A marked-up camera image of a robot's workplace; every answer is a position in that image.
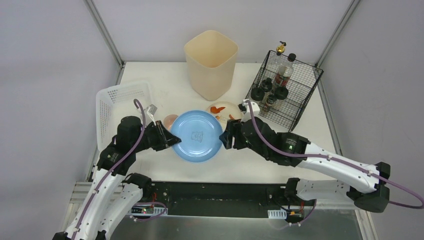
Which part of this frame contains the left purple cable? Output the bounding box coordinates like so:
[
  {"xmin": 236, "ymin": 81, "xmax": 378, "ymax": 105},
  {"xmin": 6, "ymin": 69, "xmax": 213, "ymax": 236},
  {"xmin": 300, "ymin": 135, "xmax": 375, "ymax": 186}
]
[{"xmin": 71, "ymin": 98, "xmax": 147, "ymax": 240}]

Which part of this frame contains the blue plate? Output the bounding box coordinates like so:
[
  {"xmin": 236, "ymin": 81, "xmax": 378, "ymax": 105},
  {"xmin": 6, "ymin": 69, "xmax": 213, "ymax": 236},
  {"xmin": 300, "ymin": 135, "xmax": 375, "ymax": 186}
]
[{"xmin": 170, "ymin": 110, "xmax": 223, "ymax": 163}]

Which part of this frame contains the beige plate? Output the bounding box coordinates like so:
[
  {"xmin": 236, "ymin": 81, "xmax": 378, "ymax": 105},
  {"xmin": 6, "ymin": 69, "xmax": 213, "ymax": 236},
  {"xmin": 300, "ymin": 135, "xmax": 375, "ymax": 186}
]
[{"xmin": 205, "ymin": 101, "xmax": 243, "ymax": 131}]

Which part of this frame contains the clear glass bottle gold cap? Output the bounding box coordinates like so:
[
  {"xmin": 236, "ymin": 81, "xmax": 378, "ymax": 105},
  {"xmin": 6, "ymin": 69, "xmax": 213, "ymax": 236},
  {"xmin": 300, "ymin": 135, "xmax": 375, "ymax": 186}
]
[{"xmin": 270, "ymin": 41, "xmax": 287, "ymax": 74}]

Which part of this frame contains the purple cable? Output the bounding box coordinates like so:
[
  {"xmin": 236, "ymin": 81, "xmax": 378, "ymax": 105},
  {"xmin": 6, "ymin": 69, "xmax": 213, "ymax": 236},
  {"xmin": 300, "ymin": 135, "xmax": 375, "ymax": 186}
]
[
  {"xmin": 71, "ymin": 98, "xmax": 147, "ymax": 240},
  {"xmin": 245, "ymin": 99, "xmax": 424, "ymax": 210}
]

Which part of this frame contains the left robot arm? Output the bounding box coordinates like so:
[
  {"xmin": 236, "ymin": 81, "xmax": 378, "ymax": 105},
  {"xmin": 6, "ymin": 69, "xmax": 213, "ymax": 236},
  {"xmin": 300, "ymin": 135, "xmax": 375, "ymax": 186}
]
[{"xmin": 53, "ymin": 116, "xmax": 182, "ymax": 240}]

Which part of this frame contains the small dark spice jar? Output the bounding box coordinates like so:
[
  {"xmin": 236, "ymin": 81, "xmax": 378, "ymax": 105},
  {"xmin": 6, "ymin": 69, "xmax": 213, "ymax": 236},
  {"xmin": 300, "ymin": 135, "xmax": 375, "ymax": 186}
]
[{"xmin": 262, "ymin": 94, "xmax": 277, "ymax": 112}]

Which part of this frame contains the black lid jar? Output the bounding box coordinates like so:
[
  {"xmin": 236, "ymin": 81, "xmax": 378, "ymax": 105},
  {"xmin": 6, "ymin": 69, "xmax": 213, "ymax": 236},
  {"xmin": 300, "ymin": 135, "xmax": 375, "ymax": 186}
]
[
  {"xmin": 250, "ymin": 87, "xmax": 265, "ymax": 105},
  {"xmin": 260, "ymin": 77, "xmax": 273, "ymax": 93},
  {"xmin": 273, "ymin": 86, "xmax": 289, "ymax": 100}
]

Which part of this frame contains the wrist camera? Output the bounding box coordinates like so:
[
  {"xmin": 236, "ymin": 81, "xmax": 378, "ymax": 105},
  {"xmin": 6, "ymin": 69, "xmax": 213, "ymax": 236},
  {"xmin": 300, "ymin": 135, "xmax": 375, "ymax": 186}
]
[
  {"xmin": 238, "ymin": 99, "xmax": 261, "ymax": 122},
  {"xmin": 143, "ymin": 104, "xmax": 158, "ymax": 125}
]

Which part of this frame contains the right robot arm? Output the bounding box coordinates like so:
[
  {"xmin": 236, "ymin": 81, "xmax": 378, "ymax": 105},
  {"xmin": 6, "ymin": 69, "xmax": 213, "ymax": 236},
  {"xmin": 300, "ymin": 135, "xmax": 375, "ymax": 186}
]
[{"xmin": 219, "ymin": 117, "xmax": 391, "ymax": 213}]

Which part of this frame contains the beige plastic bin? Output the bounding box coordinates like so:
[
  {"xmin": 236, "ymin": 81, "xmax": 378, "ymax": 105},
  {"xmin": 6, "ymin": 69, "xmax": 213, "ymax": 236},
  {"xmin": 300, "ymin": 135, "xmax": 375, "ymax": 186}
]
[{"xmin": 183, "ymin": 30, "xmax": 239, "ymax": 101}]

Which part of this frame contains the black wire basket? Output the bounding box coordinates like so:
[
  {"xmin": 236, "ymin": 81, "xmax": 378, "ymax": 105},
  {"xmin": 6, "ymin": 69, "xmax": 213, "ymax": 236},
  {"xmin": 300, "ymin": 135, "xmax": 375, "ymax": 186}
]
[{"xmin": 246, "ymin": 50, "xmax": 324, "ymax": 132}]

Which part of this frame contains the soy sauce bottle red label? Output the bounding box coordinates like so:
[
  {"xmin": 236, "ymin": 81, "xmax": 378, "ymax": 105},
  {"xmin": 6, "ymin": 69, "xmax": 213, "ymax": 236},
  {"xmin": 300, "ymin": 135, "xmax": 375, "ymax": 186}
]
[{"xmin": 273, "ymin": 53, "xmax": 297, "ymax": 89}]

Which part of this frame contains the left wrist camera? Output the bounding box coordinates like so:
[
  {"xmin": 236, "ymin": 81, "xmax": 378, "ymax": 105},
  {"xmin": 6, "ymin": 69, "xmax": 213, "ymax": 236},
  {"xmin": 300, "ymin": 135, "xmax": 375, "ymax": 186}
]
[{"xmin": 143, "ymin": 104, "xmax": 158, "ymax": 125}]

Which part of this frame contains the orange food piece top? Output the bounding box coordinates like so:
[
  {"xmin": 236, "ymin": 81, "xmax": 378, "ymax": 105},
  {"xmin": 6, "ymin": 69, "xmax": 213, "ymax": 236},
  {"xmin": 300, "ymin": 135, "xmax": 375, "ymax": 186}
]
[{"xmin": 210, "ymin": 106, "xmax": 226, "ymax": 114}]

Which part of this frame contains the white plastic basket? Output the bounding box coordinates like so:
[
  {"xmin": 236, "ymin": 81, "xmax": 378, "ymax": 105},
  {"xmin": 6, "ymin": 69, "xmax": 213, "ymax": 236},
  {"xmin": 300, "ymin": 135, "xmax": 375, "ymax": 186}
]
[{"xmin": 96, "ymin": 80, "xmax": 156, "ymax": 151}]

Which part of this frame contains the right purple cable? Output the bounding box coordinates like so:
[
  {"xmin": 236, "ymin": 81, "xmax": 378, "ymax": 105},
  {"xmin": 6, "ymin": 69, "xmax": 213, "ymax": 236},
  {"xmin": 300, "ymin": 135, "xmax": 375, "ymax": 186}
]
[{"xmin": 245, "ymin": 99, "xmax": 424, "ymax": 210}]

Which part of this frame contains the pink mug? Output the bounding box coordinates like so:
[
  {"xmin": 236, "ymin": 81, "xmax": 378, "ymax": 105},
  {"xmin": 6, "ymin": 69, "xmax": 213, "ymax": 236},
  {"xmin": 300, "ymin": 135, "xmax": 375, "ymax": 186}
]
[{"xmin": 163, "ymin": 114, "xmax": 179, "ymax": 131}]

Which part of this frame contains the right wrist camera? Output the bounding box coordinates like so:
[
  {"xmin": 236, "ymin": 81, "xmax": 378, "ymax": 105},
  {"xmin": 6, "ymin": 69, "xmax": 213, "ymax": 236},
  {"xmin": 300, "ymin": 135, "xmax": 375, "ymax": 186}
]
[{"xmin": 238, "ymin": 99, "xmax": 261, "ymax": 122}]

